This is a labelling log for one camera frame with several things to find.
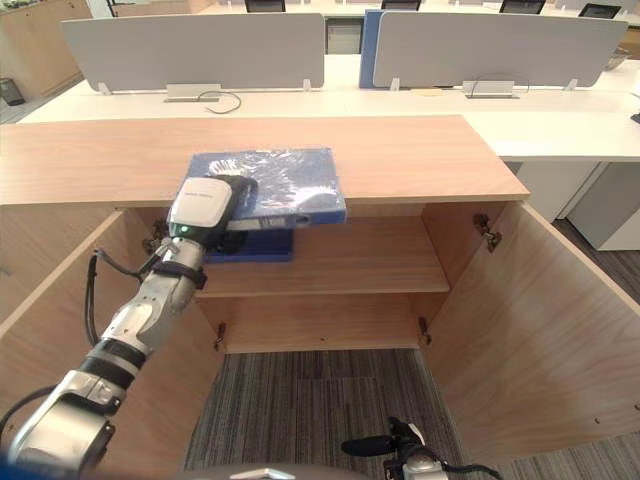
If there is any grey drawer pedestal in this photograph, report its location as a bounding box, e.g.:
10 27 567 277
325 19 364 55

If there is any tall wooden storage cabinet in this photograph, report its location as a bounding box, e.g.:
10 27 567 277
0 0 94 99

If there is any light wooden office cabinet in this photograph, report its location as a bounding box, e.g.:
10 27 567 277
0 114 531 356

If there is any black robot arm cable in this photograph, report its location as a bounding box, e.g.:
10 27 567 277
83 248 151 347

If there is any silver desk cable lid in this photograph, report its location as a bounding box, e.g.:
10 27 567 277
164 82 223 104
462 79 517 100

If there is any wooden cabinet door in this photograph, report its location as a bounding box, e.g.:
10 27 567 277
0 209 227 480
419 202 640 459

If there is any white desk side cabinet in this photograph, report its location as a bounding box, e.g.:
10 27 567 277
554 161 640 252

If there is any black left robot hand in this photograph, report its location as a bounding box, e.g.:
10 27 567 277
167 173 260 254

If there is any blue desk partition screen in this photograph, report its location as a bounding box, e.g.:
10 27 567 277
358 8 387 91

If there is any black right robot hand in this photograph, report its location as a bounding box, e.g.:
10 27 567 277
341 416 436 464

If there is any wooden right cabinet door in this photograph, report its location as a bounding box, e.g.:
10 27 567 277
419 202 640 459

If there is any wooden left cabinet door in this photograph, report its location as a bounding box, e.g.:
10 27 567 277
0 209 227 480

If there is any grey robot torso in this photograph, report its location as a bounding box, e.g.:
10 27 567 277
182 465 334 480

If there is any blue folder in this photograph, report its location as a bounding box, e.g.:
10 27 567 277
177 146 349 232

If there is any grey desk partition screen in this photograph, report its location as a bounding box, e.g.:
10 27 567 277
372 9 630 92
59 12 326 96

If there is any white office desk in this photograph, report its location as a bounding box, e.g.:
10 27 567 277
14 52 640 164

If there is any wooden cabinet shelf board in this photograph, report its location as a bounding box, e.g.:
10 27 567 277
193 217 451 301

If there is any black waste bin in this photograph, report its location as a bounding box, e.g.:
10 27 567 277
0 77 27 107

